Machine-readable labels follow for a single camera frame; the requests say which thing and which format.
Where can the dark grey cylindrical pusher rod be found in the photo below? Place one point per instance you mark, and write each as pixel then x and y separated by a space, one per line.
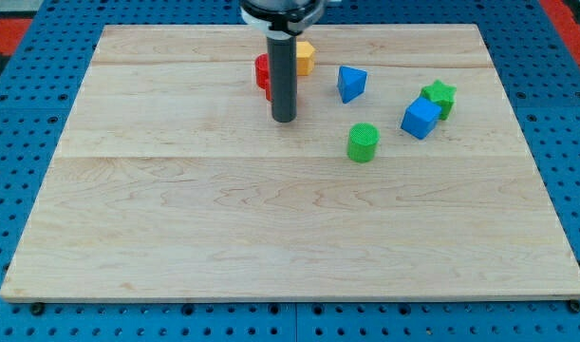
pixel 283 79

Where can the black white robot end flange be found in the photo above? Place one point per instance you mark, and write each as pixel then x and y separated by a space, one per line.
pixel 282 19

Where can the yellow block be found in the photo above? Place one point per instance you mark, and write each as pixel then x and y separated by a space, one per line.
pixel 305 58

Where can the red block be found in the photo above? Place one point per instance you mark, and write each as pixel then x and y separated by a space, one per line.
pixel 262 74

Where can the blue triangular block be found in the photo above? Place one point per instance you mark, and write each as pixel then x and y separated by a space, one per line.
pixel 351 83

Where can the green cylinder block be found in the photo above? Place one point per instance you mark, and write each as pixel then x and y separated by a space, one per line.
pixel 362 142

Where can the blue cube block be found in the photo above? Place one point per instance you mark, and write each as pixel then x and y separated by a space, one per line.
pixel 420 118

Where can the green star block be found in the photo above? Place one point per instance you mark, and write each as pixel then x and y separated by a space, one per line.
pixel 442 95

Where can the light wooden board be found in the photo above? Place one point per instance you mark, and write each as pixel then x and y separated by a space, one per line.
pixel 171 182

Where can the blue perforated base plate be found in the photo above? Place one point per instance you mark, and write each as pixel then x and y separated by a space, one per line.
pixel 42 78

